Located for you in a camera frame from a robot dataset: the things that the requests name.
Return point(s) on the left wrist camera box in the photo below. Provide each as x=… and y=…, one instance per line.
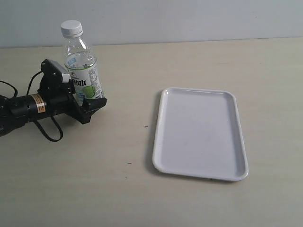
x=54, y=72

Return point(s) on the clear plastic drink bottle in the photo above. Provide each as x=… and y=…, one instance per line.
x=81, y=64

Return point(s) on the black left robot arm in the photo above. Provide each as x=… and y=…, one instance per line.
x=15, y=112

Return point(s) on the white bottle cap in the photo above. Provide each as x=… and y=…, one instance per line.
x=71, y=29

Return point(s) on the white rectangular tray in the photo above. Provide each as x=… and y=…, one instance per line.
x=198, y=134

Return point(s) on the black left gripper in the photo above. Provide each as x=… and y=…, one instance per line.
x=59, y=98

